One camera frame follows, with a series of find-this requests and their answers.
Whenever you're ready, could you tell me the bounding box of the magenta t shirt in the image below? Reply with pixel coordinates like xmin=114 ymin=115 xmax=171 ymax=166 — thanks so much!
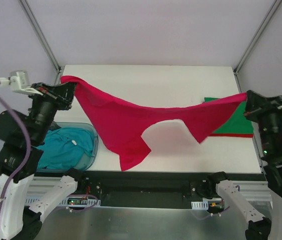
xmin=60 ymin=75 xmax=247 ymax=171

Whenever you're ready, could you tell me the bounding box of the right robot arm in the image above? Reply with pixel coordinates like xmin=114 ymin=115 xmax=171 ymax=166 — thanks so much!
xmin=200 ymin=90 xmax=282 ymax=240

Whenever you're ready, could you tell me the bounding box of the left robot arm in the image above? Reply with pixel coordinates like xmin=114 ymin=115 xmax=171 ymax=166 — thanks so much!
xmin=0 ymin=82 xmax=87 ymax=240

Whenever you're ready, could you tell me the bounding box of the folded green t shirt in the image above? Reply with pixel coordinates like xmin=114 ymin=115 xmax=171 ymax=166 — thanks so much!
xmin=211 ymin=101 xmax=253 ymax=134

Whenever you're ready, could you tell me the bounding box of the folded red t shirt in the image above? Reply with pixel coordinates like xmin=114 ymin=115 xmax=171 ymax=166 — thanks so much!
xmin=209 ymin=133 xmax=253 ymax=138

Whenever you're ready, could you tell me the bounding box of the teal t shirt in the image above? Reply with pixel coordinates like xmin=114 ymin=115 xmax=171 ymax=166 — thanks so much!
xmin=37 ymin=126 xmax=96 ymax=170

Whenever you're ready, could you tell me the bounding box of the translucent blue plastic basket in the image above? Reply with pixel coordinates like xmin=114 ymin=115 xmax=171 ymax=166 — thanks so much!
xmin=34 ymin=121 xmax=99 ymax=173

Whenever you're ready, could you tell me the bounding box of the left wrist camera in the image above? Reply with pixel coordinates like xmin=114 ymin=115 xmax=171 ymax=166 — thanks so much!
xmin=0 ymin=70 xmax=36 ymax=96

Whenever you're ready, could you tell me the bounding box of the left aluminium frame post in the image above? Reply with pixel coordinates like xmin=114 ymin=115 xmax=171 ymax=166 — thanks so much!
xmin=18 ymin=0 xmax=62 ymax=74

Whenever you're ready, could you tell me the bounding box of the aluminium frame post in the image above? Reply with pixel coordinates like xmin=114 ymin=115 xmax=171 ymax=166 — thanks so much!
xmin=18 ymin=0 xmax=62 ymax=74
xmin=233 ymin=0 xmax=282 ymax=76

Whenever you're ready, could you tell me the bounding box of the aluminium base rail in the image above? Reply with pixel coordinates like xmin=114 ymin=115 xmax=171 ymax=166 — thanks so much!
xmin=27 ymin=176 xmax=271 ymax=202

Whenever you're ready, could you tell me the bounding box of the right aluminium frame post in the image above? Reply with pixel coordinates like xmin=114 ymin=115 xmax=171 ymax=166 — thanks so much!
xmin=233 ymin=0 xmax=282 ymax=76

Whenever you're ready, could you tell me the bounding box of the left white cable duct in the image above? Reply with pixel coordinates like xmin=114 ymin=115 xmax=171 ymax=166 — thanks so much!
xmin=25 ymin=196 xmax=101 ymax=208

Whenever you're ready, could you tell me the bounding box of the white cable duct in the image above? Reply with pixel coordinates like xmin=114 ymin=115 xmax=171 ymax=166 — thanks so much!
xmin=25 ymin=196 xmax=101 ymax=208
xmin=191 ymin=201 xmax=209 ymax=211

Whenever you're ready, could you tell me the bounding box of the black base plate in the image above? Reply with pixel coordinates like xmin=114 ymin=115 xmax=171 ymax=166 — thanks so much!
xmin=85 ymin=170 xmax=209 ymax=210

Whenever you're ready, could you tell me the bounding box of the right white cable duct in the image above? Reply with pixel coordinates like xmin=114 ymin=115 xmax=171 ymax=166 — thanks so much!
xmin=191 ymin=201 xmax=209 ymax=211

